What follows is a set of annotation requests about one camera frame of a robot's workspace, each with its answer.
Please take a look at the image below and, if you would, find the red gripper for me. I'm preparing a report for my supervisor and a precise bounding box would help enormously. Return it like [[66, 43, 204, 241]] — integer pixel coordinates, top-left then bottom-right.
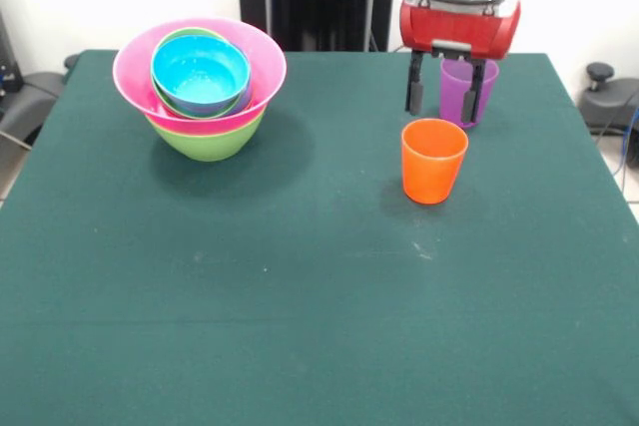
[[398, 0, 522, 125]]

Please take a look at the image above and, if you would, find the orange cup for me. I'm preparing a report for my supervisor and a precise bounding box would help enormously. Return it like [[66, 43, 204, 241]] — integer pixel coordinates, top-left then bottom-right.
[[401, 118, 469, 206]]

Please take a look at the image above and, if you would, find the large pink bowl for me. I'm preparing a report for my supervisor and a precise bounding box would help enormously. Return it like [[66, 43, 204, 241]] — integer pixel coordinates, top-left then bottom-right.
[[112, 18, 288, 137]]

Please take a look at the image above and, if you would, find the dark blue bowl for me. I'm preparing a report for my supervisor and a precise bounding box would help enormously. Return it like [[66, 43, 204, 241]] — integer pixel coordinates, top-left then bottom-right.
[[172, 44, 254, 117]]

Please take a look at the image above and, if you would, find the small light blue footed bowl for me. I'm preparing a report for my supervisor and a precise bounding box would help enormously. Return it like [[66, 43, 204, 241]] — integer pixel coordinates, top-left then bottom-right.
[[151, 35, 252, 109]]

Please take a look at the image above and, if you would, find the small green bowl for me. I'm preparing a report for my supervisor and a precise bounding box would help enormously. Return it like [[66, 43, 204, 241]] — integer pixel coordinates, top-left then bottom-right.
[[151, 27, 249, 121]]

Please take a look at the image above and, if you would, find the purple cup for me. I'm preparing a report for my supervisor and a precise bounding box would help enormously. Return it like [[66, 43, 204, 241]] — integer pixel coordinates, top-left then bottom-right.
[[438, 57, 500, 129]]

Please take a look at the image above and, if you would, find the black equipment with knob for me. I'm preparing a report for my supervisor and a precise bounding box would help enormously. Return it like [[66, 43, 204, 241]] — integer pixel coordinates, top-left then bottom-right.
[[578, 62, 639, 171]]

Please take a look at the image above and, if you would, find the dark green tablecloth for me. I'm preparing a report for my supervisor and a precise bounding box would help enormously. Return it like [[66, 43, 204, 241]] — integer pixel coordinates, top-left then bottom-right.
[[0, 49, 639, 426]]

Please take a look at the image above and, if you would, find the large green bowl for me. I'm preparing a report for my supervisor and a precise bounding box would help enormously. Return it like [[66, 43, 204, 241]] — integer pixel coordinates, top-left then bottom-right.
[[144, 109, 267, 164]]

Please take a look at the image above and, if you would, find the black and grey equipment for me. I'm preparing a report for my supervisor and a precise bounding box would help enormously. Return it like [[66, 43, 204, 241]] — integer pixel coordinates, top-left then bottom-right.
[[0, 6, 69, 148]]

